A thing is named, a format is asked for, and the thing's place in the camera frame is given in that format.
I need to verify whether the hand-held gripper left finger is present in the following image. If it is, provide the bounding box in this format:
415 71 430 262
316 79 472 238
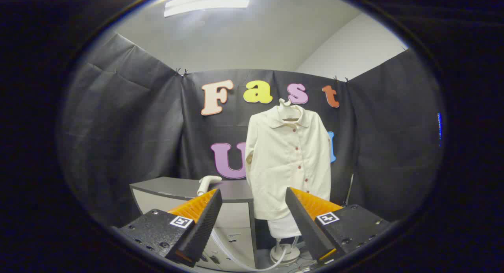
112 188 223 267

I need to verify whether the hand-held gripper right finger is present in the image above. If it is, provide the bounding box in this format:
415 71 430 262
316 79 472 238
285 187 390 266

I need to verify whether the white garment steamer head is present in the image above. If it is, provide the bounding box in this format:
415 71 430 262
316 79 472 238
197 175 222 196

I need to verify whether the cream button-up shirt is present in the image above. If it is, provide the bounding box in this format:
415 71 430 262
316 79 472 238
245 105 332 220

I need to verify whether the grey cabinet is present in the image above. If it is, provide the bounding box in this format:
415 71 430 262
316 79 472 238
130 176 258 271

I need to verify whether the ceiling light fixture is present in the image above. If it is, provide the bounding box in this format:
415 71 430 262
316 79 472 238
163 0 256 17

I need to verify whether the white steamer hose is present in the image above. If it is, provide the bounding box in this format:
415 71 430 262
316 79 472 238
211 230 289 272

